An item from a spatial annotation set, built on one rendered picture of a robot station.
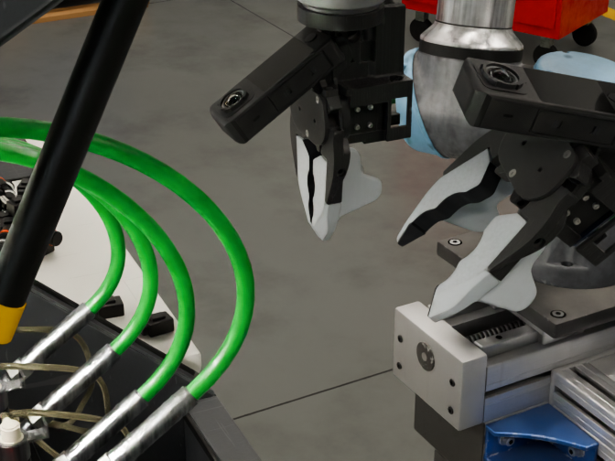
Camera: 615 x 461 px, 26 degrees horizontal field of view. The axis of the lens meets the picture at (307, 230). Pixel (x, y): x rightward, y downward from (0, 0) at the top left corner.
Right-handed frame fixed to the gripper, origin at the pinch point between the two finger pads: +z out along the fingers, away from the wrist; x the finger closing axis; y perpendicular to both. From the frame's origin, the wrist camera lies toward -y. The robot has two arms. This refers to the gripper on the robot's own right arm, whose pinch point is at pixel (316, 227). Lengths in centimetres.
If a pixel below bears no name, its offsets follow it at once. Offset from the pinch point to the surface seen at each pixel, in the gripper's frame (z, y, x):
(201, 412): 28.2, -5.6, 16.5
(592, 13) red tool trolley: 105, 265, 318
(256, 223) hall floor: 123, 88, 233
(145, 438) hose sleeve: 8.2, -20.2, -12.8
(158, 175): -13.5, -18.0, -12.7
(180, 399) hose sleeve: 5.6, -17.2, -12.5
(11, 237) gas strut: -27, -34, -44
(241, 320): -0.2, -12.1, -12.6
